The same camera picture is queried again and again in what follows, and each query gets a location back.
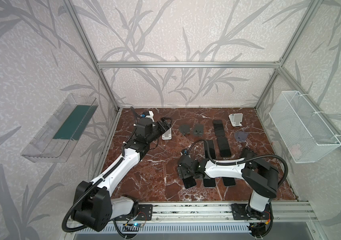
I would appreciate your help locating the grey round phone stand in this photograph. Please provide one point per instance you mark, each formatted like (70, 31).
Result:
(241, 136)

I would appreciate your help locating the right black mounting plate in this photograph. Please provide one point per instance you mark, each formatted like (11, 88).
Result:
(244, 212)

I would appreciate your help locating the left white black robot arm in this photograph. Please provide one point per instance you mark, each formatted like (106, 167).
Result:
(93, 206)

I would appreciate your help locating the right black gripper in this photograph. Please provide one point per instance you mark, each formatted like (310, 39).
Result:
(184, 173)

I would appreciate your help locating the white framed phone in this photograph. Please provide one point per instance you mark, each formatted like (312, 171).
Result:
(209, 183)

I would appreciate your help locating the green circuit board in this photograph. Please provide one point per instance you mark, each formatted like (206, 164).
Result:
(133, 226)

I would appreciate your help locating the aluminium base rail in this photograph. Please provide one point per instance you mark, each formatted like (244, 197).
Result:
(221, 212)

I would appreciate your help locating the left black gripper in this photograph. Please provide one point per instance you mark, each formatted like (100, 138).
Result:
(161, 126)

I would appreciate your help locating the white phone stand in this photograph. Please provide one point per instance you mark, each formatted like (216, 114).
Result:
(167, 135)
(236, 119)

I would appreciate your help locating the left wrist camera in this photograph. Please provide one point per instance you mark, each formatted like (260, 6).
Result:
(148, 114)

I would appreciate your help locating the back left grey round stand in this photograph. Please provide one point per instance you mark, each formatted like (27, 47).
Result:
(184, 129)

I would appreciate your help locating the clear plastic wall bin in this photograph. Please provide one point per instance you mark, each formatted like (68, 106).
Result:
(58, 137)

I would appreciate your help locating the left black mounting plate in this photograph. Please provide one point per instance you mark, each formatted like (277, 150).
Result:
(142, 212)

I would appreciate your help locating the black phone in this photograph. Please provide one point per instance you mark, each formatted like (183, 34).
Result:
(218, 128)
(189, 182)
(223, 145)
(209, 149)
(228, 182)

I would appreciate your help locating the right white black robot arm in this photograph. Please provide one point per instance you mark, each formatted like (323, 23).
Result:
(259, 174)

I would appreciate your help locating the back right grey round stand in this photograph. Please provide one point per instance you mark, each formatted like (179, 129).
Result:
(198, 130)

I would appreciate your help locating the white wire mesh basket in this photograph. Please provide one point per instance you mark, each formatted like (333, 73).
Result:
(306, 135)

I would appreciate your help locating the black mounting plate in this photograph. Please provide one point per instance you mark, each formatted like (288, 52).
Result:
(142, 212)
(244, 212)

